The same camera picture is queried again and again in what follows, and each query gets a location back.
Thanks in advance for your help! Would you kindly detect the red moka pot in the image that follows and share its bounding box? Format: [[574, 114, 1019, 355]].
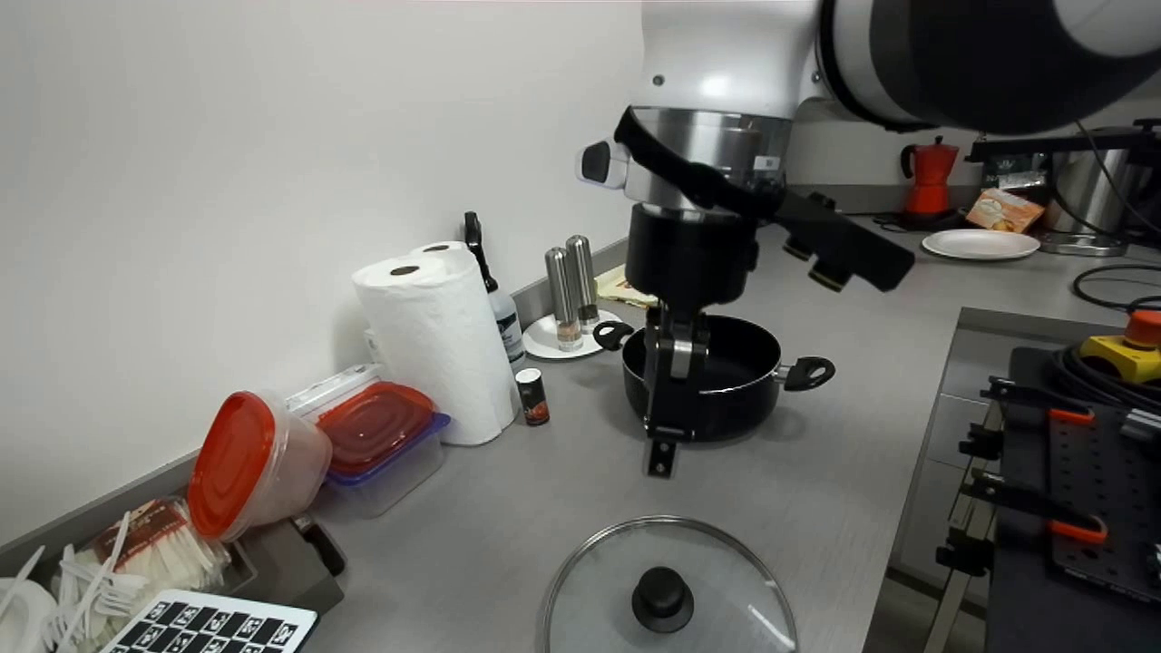
[[898, 137, 957, 222]]

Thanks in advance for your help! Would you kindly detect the orange snack packet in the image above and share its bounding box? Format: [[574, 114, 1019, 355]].
[[964, 190, 1045, 232]]

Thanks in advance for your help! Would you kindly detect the white dinner plate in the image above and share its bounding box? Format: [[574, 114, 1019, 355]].
[[921, 230, 1040, 261]]

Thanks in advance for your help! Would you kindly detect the small dark spice jar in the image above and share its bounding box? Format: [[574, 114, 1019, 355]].
[[516, 367, 551, 427]]

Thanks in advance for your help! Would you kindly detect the steel kettle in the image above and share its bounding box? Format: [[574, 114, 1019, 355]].
[[1047, 148, 1143, 238]]

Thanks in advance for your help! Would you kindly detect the front white paper towel roll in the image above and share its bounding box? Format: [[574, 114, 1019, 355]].
[[352, 255, 516, 448]]

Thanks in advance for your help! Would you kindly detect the left steel grinder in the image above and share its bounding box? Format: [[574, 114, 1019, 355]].
[[544, 246, 580, 341]]

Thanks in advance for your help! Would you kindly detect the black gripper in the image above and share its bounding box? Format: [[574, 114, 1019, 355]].
[[627, 202, 758, 480]]

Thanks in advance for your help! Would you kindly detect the tilted red-lid plastic container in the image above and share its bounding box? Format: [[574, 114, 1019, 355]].
[[185, 392, 335, 542]]

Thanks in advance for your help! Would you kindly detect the white paper towel roll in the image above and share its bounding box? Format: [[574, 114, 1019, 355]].
[[412, 238, 481, 286], [352, 255, 516, 448]]

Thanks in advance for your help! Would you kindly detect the yellow emergency stop button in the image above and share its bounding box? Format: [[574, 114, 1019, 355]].
[[1082, 309, 1161, 385]]

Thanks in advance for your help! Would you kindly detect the calculator keypad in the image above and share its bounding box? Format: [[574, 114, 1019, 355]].
[[102, 590, 318, 653]]

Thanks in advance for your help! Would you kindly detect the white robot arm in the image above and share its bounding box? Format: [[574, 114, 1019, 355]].
[[580, 0, 1161, 477]]

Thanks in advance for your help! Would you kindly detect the black cooking pot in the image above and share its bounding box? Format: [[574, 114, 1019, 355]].
[[596, 316, 838, 444]]

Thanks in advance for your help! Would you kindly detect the grey tray with knife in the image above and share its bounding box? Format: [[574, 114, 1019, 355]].
[[223, 520, 347, 615]]

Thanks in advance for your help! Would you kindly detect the packet of white utensils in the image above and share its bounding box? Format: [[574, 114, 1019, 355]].
[[0, 498, 233, 653]]

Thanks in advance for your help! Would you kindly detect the black-capped spray bottle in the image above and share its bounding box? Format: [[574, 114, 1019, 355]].
[[459, 212, 527, 367]]

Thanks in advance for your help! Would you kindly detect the clear glass pot lid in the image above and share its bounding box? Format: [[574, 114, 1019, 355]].
[[537, 520, 801, 653]]

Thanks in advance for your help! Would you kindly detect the small white saucer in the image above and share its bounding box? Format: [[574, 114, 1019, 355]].
[[521, 313, 607, 362]]

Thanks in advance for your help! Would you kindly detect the rear white paper towel roll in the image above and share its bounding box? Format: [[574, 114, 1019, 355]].
[[412, 238, 481, 286]]

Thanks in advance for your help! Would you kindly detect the steel grinder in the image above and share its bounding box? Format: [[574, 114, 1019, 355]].
[[544, 246, 580, 341], [564, 235, 597, 322]]

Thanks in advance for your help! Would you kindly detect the flat red-lid plastic container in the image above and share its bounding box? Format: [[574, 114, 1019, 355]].
[[314, 382, 451, 520]]

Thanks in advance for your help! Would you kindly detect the right steel grinder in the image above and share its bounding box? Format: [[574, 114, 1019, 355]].
[[564, 235, 597, 322]]

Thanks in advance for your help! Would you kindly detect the printed yellow tea towel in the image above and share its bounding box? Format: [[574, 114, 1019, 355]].
[[596, 265, 656, 309]]

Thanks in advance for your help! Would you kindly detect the black perforated mounting board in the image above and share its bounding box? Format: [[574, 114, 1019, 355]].
[[937, 350, 1161, 653]]

